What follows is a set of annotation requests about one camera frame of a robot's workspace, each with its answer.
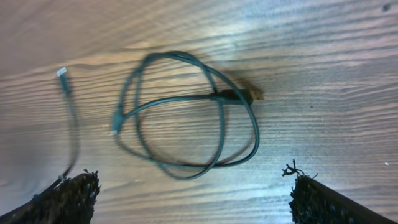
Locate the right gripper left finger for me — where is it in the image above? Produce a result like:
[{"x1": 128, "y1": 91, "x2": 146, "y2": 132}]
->
[{"x1": 1, "y1": 170, "x2": 101, "y2": 224}]

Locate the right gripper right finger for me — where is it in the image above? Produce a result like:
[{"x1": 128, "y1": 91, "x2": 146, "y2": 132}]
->
[{"x1": 282, "y1": 161, "x2": 397, "y2": 224}]

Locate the braided USB-C cable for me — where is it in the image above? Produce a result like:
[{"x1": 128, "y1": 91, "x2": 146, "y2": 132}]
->
[{"x1": 110, "y1": 50, "x2": 265, "y2": 181}]

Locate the black USB-A cable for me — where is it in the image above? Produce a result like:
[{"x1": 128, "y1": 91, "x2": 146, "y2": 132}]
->
[{"x1": 32, "y1": 66, "x2": 81, "y2": 200}]

